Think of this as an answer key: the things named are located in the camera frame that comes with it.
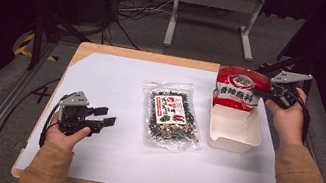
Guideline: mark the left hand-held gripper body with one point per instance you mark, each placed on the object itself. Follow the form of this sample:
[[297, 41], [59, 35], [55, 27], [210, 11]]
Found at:
[[74, 111]]

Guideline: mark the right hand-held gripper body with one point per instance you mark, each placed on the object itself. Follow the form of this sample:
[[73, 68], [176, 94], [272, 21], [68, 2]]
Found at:
[[284, 91]]

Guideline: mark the red seasoning packet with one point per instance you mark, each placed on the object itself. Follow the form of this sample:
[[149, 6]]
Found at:
[[240, 84]]

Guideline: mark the cream plastic container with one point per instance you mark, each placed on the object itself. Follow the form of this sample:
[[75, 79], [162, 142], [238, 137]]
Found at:
[[235, 131]]

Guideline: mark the person's left hand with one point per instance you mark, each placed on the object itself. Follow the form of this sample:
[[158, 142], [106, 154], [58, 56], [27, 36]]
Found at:
[[64, 140]]

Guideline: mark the person's right hand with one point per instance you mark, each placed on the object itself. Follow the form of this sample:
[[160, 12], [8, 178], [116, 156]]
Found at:
[[289, 124]]

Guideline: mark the white paper sheet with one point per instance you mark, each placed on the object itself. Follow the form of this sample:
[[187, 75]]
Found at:
[[113, 76]]

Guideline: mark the clear packet of dried seaweed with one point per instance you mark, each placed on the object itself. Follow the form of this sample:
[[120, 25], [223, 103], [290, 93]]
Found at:
[[170, 116]]

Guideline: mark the yellow black hazard tape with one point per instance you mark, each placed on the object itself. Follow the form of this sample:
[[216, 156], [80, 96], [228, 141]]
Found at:
[[25, 43]]

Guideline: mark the black tripod stand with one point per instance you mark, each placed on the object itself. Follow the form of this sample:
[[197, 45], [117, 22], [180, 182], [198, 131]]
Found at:
[[38, 35]]

